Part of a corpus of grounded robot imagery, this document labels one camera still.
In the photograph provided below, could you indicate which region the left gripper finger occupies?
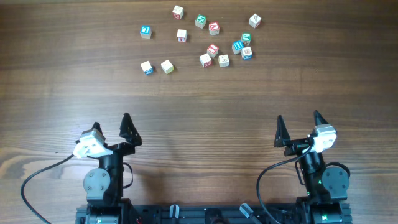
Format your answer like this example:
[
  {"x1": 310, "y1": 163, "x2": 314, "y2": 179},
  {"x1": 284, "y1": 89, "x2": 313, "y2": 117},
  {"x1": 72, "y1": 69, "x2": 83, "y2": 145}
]
[
  {"x1": 91, "y1": 122, "x2": 103, "y2": 136},
  {"x1": 119, "y1": 113, "x2": 142, "y2": 146}
]

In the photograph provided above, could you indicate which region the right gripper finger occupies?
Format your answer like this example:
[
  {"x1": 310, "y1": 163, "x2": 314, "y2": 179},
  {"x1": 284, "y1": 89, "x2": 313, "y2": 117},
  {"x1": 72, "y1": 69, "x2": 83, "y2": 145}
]
[
  {"x1": 274, "y1": 115, "x2": 290, "y2": 147},
  {"x1": 313, "y1": 110, "x2": 328, "y2": 126}
]

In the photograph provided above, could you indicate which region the blue sided white block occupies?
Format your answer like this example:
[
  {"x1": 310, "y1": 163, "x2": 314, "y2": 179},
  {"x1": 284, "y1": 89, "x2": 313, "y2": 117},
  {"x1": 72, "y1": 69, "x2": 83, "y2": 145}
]
[{"x1": 141, "y1": 61, "x2": 154, "y2": 75}]

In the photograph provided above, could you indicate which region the yellow sided white block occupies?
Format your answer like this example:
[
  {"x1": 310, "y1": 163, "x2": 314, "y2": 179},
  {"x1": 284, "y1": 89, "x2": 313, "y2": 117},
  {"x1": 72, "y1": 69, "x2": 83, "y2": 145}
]
[{"x1": 161, "y1": 60, "x2": 174, "y2": 74}]

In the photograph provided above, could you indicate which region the red sided block green N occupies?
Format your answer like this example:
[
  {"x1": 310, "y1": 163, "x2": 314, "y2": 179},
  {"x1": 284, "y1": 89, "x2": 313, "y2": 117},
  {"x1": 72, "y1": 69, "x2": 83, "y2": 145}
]
[{"x1": 200, "y1": 54, "x2": 212, "y2": 68}]

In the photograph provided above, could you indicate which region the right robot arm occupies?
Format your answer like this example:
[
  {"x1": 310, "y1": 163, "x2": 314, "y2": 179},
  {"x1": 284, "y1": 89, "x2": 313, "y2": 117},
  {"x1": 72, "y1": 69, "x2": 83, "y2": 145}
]
[{"x1": 274, "y1": 111, "x2": 353, "y2": 224}]

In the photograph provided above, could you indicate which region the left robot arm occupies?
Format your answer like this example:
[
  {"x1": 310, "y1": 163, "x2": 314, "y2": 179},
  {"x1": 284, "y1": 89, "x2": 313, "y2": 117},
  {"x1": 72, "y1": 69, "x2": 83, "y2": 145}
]
[{"x1": 75, "y1": 113, "x2": 142, "y2": 224}]

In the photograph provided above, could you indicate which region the blue sided picture block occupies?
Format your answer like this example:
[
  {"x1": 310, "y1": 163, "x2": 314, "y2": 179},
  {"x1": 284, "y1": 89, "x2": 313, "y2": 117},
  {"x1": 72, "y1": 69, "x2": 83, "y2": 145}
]
[{"x1": 241, "y1": 47, "x2": 253, "y2": 60}]

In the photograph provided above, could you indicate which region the yellow face picture block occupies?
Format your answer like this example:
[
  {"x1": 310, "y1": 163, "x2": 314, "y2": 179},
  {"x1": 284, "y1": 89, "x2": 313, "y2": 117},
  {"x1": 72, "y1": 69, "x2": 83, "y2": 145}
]
[{"x1": 218, "y1": 55, "x2": 229, "y2": 67}]

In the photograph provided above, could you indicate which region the blue letter block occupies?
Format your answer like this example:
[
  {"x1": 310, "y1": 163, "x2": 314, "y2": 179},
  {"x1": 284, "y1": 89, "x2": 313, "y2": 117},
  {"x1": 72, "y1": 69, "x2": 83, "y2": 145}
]
[
  {"x1": 140, "y1": 26, "x2": 152, "y2": 39},
  {"x1": 232, "y1": 40, "x2": 244, "y2": 54}
]

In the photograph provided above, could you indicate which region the blue letter block right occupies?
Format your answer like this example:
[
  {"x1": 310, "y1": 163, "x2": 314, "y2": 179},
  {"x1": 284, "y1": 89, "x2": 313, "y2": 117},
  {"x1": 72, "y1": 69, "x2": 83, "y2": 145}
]
[{"x1": 232, "y1": 40, "x2": 244, "y2": 54}]

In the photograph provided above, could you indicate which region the green J block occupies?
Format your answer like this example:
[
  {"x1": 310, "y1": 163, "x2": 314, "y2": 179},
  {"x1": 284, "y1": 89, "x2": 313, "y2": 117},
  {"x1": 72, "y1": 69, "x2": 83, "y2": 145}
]
[{"x1": 241, "y1": 32, "x2": 252, "y2": 47}]

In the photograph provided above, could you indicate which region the red sided white block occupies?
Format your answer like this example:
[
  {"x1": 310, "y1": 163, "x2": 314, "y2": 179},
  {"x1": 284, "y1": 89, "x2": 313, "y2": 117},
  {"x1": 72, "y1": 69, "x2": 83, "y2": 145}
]
[{"x1": 177, "y1": 29, "x2": 187, "y2": 42}]

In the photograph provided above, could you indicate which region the red letter block lower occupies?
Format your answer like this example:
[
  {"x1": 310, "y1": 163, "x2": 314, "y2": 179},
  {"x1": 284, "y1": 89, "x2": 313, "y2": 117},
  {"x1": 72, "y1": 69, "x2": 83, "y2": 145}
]
[{"x1": 207, "y1": 44, "x2": 220, "y2": 58}]

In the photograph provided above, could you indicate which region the red letter block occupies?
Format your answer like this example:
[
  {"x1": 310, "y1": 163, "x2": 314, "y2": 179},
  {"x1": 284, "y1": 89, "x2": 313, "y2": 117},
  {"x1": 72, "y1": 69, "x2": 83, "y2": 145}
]
[
  {"x1": 209, "y1": 21, "x2": 220, "y2": 35},
  {"x1": 207, "y1": 44, "x2": 220, "y2": 58}
]

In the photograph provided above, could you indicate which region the plain picture block right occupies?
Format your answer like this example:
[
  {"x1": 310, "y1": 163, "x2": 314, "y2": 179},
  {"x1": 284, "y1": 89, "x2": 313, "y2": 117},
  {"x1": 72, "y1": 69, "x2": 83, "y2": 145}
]
[{"x1": 249, "y1": 14, "x2": 262, "y2": 29}]

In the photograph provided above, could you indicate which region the red picture block top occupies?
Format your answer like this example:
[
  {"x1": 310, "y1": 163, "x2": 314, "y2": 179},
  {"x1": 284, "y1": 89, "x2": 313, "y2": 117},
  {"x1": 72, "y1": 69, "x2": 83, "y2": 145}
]
[{"x1": 172, "y1": 6, "x2": 184, "y2": 20}]

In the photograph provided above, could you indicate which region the red letter block upper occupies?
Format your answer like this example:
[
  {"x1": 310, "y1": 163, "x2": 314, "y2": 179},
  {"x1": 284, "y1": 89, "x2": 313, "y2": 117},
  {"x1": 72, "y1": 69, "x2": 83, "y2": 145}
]
[{"x1": 209, "y1": 21, "x2": 220, "y2": 35}]

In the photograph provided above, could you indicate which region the green N block top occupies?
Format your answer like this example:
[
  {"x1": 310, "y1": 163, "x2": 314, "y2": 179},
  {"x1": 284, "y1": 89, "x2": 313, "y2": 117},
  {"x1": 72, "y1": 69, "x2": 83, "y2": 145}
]
[{"x1": 195, "y1": 14, "x2": 207, "y2": 29}]

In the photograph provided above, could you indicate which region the right camera cable black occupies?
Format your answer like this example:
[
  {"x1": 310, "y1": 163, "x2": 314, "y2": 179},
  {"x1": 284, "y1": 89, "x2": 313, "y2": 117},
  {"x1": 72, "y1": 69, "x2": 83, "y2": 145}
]
[{"x1": 256, "y1": 149, "x2": 309, "y2": 223}]

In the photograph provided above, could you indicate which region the camera cable black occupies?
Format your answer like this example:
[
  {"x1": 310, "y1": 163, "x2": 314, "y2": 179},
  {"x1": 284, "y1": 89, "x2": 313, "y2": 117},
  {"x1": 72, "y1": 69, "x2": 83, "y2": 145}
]
[
  {"x1": 256, "y1": 149, "x2": 309, "y2": 223},
  {"x1": 20, "y1": 154, "x2": 73, "y2": 224}
]

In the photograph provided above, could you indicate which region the left camera cable black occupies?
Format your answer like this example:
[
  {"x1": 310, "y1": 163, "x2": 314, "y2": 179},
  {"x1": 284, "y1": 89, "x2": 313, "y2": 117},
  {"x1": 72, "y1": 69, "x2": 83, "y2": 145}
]
[{"x1": 20, "y1": 154, "x2": 73, "y2": 224}]

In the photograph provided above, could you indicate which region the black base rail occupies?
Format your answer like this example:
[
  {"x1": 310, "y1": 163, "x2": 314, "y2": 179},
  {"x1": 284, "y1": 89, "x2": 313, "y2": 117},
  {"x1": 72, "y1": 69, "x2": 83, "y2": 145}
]
[{"x1": 75, "y1": 203, "x2": 353, "y2": 224}]

